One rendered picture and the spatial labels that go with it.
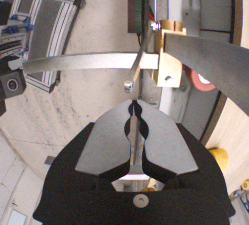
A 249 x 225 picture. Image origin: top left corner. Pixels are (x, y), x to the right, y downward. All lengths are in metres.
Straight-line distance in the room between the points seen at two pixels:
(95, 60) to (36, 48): 0.93
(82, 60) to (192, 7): 0.45
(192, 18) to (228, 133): 0.42
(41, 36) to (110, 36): 0.56
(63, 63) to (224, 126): 0.42
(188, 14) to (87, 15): 0.85
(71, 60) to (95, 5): 0.93
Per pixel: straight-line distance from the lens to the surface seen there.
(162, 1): 0.44
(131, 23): 0.41
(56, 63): 0.30
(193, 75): 0.24
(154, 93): 0.47
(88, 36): 1.16
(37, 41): 1.15
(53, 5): 1.09
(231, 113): 0.38
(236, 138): 0.49
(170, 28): 0.25
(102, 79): 1.21
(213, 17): 0.50
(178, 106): 0.63
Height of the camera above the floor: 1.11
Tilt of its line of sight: 60 degrees down
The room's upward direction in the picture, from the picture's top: 175 degrees counter-clockwise
